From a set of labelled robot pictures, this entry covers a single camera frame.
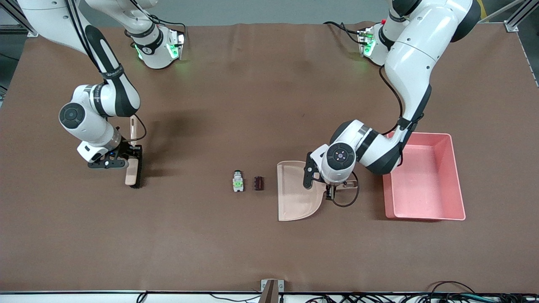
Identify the beige brush with black bristles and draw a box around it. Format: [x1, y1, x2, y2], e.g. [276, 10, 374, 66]
[125, 115, 143, 189]

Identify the beige plastic dustpan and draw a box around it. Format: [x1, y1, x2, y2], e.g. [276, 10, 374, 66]
[277, 160, 359, 222]

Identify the pink plastic bin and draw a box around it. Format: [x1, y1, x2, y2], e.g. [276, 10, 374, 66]
[382, 132, 466, 221]

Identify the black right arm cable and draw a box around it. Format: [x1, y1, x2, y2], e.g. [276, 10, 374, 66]
[63, 0, 147, 142]

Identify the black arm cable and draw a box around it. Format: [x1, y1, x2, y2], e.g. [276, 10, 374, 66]
[332, 65, 406, 208]
[63, 0, 147, 142]

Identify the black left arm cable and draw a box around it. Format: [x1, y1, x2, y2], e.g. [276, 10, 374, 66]
[332, 65, 406, 208]

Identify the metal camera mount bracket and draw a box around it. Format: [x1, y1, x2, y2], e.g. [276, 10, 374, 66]
[260, 279, 285, 303]

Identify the black right base cable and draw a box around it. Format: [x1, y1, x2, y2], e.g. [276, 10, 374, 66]
[131, 0, 188, 43]

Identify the black base cable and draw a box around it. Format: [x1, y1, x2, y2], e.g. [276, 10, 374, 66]
[131, 0, 188, 43]
[323, 21, 363, 45]

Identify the black looped floor cable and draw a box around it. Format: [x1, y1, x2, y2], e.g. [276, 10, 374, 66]
[429, 281, 477, 296]

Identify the black left base cable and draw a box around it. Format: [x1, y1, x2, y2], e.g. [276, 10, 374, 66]
[323, 21, 363, 45]

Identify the aluminium frame post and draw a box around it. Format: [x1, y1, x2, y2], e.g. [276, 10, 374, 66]
[503, 0, 539, 32]
[0, 0, 39, 37]

